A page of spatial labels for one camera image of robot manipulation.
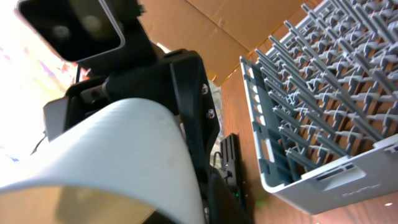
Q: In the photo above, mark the cardboard panel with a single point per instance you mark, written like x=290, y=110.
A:
x=221, y=31

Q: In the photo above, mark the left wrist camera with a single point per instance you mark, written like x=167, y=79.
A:
x=75, y=29

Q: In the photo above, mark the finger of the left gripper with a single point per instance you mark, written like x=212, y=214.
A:
x=223, y=207

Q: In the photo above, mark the white cup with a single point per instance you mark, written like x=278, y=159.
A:
x=124, y=164

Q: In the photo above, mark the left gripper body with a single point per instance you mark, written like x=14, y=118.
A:
x=176, y=80

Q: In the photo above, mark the grey dish rack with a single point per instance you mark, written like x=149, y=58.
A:
x=323, y=106

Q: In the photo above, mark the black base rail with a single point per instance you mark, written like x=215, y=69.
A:
x=230, y=169

